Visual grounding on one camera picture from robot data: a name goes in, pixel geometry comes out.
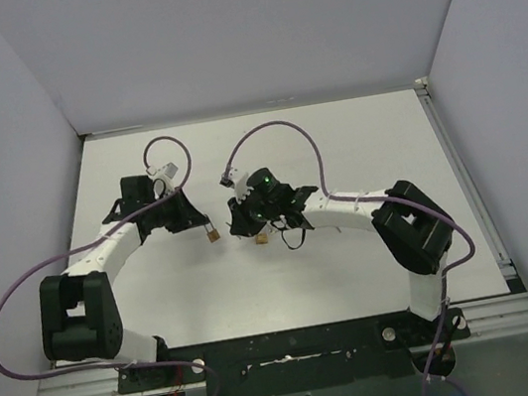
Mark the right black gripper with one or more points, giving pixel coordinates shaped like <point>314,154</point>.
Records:
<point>242,224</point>

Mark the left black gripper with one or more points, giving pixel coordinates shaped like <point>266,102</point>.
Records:
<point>188,216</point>

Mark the brass padlock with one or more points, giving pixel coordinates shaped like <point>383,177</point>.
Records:
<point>261,238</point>
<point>211,232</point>

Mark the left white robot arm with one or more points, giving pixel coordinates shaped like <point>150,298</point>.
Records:
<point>80,318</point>

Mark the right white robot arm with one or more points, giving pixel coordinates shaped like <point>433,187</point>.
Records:
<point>418,241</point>

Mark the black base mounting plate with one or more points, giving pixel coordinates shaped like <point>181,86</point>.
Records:
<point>307,359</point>

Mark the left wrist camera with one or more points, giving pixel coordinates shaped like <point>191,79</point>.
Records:
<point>165,173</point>

